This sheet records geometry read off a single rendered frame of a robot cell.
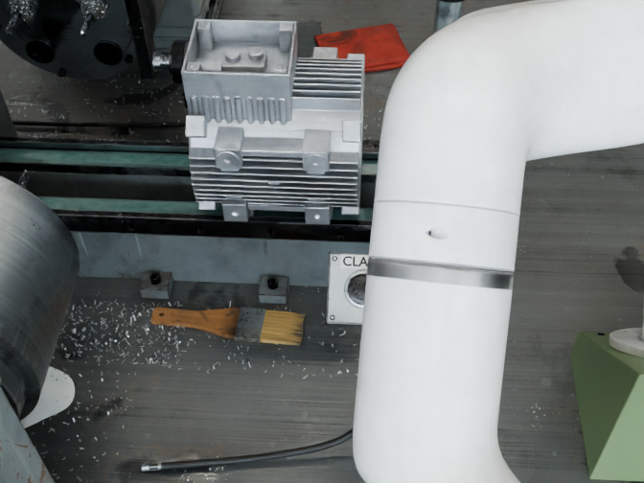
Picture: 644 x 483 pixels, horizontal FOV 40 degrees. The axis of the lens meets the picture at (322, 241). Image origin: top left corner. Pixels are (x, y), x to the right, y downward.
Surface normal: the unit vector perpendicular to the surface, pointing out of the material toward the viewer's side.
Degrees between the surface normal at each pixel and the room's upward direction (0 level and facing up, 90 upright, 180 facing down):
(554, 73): 48
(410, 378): 42
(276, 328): 2
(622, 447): 90
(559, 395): 0
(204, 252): 90
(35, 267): 66
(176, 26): 90
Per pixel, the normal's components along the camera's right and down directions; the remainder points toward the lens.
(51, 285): 0.97, -0.11
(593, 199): -0.01, -0.65
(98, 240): -0.07, 0.75
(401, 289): -0.57, -0.07
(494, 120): 0.40, -0.04
